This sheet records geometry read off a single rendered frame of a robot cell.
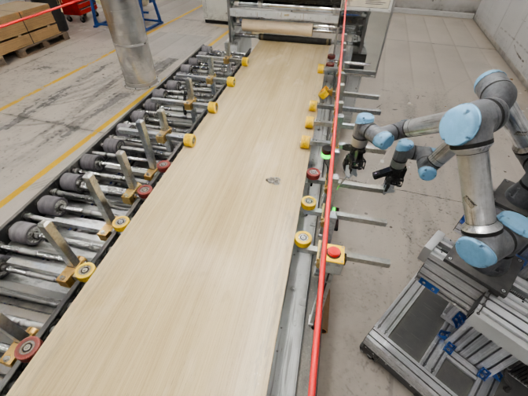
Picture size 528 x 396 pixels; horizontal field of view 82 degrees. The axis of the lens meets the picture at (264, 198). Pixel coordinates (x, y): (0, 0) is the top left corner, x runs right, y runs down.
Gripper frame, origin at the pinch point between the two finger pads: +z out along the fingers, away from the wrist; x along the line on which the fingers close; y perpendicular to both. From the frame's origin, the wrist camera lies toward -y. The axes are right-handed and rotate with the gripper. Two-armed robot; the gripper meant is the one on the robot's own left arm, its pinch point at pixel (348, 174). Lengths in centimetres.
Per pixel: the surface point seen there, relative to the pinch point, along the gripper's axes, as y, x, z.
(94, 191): 3, -124, -5
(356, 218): 15.3, 2.4, 16.9
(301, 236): 28.4, -31.0, 11.5
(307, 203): 7.5, -22.7, 10.9
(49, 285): 26, -151, 31
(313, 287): 44, -26, 32
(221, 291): 51, -69, 13
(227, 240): 26, -66, 12
